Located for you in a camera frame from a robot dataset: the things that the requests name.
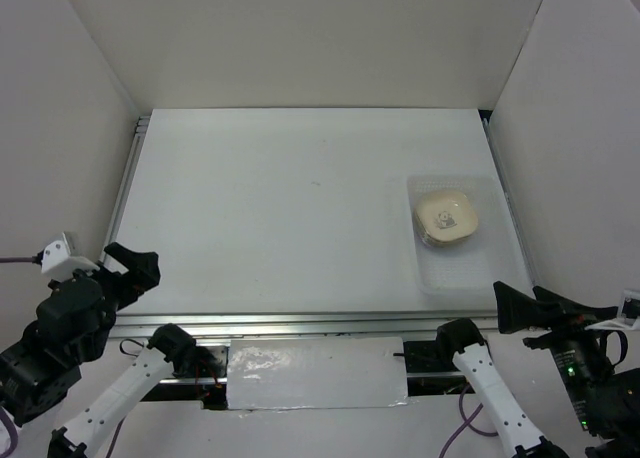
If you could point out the white cover panel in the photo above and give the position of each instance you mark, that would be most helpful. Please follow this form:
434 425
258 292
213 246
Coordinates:
323 373

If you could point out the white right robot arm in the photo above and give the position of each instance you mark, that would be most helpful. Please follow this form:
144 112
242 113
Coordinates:
605 402

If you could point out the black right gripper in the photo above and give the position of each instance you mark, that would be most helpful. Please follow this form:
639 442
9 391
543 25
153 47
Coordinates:
513 308

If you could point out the clear plastic bin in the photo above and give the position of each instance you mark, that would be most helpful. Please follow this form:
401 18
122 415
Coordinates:
468 269

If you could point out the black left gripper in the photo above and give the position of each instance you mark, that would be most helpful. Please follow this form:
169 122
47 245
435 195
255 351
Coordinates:
144 271

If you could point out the cream plate back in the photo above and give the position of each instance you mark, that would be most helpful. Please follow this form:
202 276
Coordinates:
444 217

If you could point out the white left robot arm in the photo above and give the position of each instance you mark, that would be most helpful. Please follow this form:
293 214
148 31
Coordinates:
63 391

